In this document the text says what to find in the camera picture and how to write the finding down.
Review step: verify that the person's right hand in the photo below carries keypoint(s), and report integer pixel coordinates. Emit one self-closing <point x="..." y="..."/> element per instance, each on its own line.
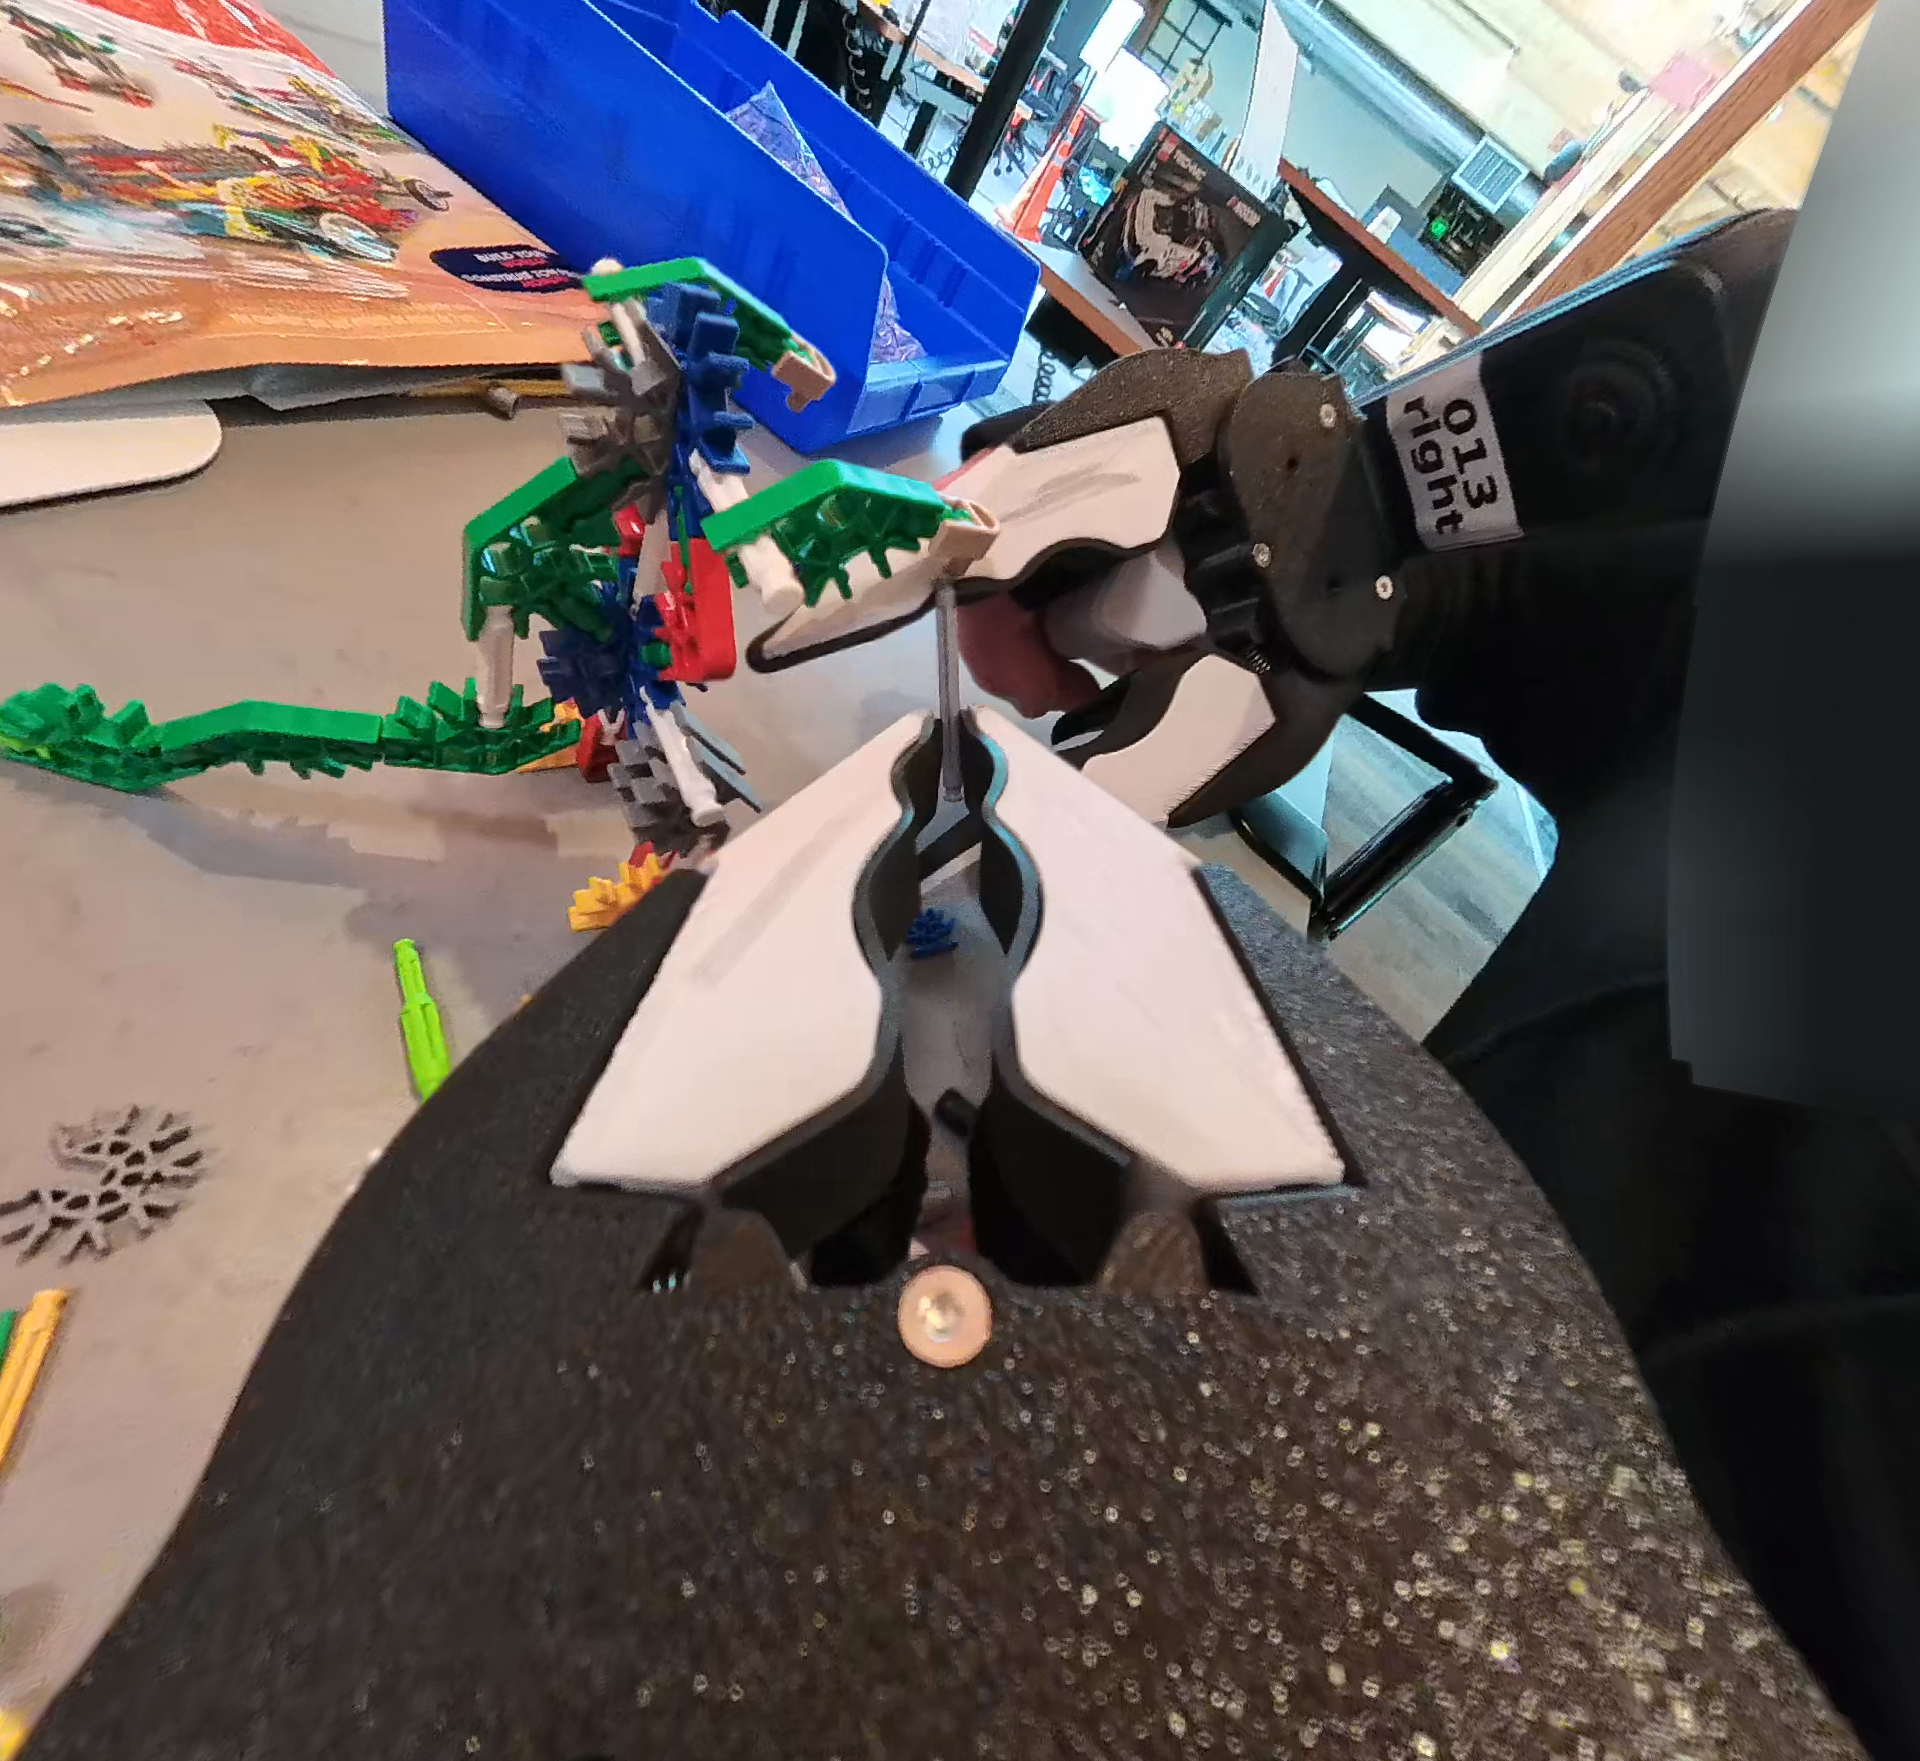
<point x="1022" y="657"/>

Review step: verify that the white mounting plate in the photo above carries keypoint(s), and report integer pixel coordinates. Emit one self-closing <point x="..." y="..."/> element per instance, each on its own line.
<point x="90" y="454"/>

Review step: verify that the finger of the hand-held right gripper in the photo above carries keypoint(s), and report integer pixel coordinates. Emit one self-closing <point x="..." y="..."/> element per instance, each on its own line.
<point x="1215" y="726"/>
<point x="1082" y="478"/>

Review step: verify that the instruction booklet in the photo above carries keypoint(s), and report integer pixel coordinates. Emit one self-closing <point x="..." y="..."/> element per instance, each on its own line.
<point x="225" y="215"/>

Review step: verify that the small blue connector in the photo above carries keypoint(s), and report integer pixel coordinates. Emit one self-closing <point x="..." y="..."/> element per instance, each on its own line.
<point x="930" y="934"/>

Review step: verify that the clear plastic bag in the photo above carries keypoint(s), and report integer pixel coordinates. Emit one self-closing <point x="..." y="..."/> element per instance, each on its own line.
<point x="786" y="132"/>

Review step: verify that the lime green rod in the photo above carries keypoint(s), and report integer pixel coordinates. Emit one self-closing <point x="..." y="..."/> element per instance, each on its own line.
<point x="425" y="1026"/>

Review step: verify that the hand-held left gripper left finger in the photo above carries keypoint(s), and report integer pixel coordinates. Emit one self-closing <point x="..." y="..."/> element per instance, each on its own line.
<point x="720" y="1026"/>

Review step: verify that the black metal frame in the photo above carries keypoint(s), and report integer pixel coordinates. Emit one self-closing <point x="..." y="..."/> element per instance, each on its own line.
<point x="1425" y="741"/>

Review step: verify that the black pole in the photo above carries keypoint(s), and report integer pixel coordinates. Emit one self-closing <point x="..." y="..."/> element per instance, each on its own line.
<point x="1036" y="21"/>

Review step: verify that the blue storage bin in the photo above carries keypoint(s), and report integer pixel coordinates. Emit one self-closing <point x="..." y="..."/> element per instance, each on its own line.
<point x="523" y="65"/>

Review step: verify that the person's right forearm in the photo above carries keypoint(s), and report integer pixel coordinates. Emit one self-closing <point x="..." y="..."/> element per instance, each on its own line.
<point x="1560" y="650"/>

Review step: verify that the thin grey metal rod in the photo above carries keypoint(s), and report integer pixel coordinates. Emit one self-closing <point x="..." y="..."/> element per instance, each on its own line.
<point x="946" y="680"/>

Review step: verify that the colourful construction toy robot figure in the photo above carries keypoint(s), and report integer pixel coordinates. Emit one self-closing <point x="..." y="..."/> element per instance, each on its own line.
<point x="660" y="441"/>

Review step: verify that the yellow fan connector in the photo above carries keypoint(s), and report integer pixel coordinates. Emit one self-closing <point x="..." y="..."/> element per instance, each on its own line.
<point x="615" y="899"/>

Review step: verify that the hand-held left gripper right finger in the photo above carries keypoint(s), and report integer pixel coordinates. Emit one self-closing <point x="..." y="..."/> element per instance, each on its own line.
<point x="1169" y="1026"/>

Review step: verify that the black printed box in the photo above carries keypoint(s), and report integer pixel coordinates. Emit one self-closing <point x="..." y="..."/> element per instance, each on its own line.
<point x="1185" y="231"/>

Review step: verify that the grey snowflake connector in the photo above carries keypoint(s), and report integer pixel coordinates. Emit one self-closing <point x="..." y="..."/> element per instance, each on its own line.
<point x="90" y="1160"/>

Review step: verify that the long yellow rod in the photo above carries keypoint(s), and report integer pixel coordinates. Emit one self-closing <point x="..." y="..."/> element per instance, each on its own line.
<point x="443" y="394"/>

